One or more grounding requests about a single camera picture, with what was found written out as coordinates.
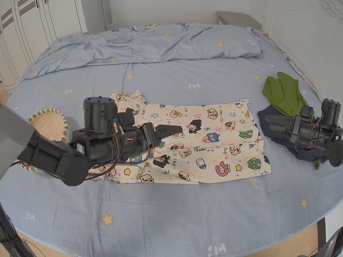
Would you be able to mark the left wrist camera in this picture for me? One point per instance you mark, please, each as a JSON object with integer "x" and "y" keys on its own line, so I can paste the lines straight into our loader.
{"x": 126, "y": 120}

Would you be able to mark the pale blue quilt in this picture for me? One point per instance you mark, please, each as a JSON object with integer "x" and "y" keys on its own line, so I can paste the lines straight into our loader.
{"x": 134, "y": 49}

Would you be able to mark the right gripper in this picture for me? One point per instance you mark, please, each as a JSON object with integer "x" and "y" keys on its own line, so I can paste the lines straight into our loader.
{"x": 308, "y": 134}

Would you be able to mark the white vertical pipe cover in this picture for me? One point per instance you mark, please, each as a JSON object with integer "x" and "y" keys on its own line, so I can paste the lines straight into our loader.
{"x": 107, "y": 4}

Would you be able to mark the round woven basket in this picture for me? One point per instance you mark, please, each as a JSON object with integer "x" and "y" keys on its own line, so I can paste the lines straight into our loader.
{"x": 51, "y": 124}

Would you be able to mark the white printed pyjama top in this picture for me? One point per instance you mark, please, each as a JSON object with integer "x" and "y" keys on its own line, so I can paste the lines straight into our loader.
{"x": 214, "y": 148}

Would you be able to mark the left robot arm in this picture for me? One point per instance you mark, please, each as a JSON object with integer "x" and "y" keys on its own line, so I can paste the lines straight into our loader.
{"x": 53, "y": 159}

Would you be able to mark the green shorts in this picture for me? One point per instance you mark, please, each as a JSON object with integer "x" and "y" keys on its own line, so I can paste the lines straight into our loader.
{"x": 284, "y": 95}

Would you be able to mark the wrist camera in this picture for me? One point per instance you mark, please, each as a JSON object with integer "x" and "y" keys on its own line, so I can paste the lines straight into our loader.
{"x": 306, "y": 112}
{"x": 126, "y": 120}

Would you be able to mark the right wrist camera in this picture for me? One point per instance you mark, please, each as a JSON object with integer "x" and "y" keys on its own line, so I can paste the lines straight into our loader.
{"x": 306, "y": 112}

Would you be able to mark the bed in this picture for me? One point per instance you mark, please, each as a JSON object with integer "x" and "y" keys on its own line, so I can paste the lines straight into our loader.
{"x": 187, "y": 74}

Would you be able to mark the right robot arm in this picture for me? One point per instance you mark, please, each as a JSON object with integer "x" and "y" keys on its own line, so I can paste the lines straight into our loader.
{"x": 331, "y": 111}

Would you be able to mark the white wardrobe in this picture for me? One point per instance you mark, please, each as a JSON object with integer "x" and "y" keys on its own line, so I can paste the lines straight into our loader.
{"x": 40, "y": 23}

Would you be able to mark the grey bedside table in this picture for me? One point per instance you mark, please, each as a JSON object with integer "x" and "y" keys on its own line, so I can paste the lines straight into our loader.
{"x": 238, "y": 20}

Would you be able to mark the dark blue garment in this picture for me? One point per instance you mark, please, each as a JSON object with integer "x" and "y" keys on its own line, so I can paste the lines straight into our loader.
{"x": 273, "y": 139}

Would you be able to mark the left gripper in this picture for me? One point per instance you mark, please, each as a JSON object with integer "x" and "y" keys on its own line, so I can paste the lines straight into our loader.
{"x": 134, "y": 143}

